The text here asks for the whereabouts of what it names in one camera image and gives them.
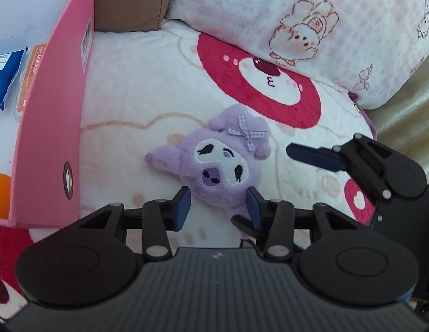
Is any blue wet wipes pack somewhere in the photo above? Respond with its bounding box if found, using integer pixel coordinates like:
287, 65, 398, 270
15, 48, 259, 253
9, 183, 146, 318
0, 46, 28, 110

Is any brown embroidered pillow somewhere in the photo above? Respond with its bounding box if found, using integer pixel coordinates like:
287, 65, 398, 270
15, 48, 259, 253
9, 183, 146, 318
94, 0, 169, 32

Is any clear cotton swab box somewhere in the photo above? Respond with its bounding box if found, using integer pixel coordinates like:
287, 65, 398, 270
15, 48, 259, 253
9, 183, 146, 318
14, 43, 46, 121

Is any orange makeup sponge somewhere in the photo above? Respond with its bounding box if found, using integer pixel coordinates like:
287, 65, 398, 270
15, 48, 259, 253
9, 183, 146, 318
0, 173, 11, 220

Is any beige curtain fabric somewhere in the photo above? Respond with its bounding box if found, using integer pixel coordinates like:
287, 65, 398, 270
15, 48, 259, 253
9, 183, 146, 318
367, 55, 429, 182

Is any purple plush toy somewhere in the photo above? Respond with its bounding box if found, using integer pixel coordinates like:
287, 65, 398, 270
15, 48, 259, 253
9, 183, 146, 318
145, 104, 272, 217

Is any white pink rabbit pillow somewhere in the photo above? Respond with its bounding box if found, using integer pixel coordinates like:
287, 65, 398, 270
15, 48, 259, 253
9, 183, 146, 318
166, 0, 429, 110

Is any pink storage box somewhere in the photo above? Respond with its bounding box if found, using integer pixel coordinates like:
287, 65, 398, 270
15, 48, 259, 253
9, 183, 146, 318
0, 0, 94, 228

